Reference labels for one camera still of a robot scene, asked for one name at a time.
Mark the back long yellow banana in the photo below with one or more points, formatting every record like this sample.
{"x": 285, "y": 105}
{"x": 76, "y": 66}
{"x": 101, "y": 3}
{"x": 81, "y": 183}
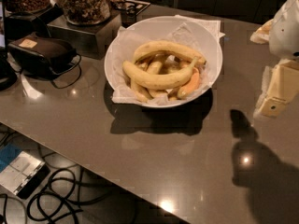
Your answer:
{"x": 167, "y": 47}

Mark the lower left yellow banana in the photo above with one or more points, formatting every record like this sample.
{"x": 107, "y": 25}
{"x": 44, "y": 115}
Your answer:
{"x": 141, "y": 93}

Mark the steel pedestal block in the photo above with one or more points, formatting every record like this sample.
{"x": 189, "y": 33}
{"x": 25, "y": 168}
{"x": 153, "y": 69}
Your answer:
{"x": 89, "y": 41}

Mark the blue object on floor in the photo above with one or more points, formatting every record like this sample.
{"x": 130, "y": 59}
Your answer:
{"x": 7, "y": 155}

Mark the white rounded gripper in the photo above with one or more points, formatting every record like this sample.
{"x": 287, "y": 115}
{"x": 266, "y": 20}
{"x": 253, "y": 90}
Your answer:
{"x": 286, "y": 28}

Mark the orange-tinted right banana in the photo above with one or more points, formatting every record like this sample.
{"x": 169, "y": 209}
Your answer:
{"x": 191, "y": 85}

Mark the dark stand left edge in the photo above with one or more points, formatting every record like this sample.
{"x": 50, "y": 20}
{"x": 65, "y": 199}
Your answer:
{"x": 8, "y": 76}

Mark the white paper napkin liner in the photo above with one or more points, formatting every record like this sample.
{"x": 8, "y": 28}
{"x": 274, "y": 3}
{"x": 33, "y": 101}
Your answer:
{"x": 199, "y": 24}

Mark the glass jar of granola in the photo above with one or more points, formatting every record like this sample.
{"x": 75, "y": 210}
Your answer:
{"x": 85, "y": 12}

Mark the middle short yellow banana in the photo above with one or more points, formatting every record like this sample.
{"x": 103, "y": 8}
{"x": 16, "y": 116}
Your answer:
{"x": 156, "y": 65}

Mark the white round bowl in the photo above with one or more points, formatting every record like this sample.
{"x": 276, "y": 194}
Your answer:
{"x": 162, "y": 25}

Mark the curved yellow banana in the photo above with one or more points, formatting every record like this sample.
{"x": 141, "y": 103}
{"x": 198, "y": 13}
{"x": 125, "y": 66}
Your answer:
{"x": 158, "y": 81}

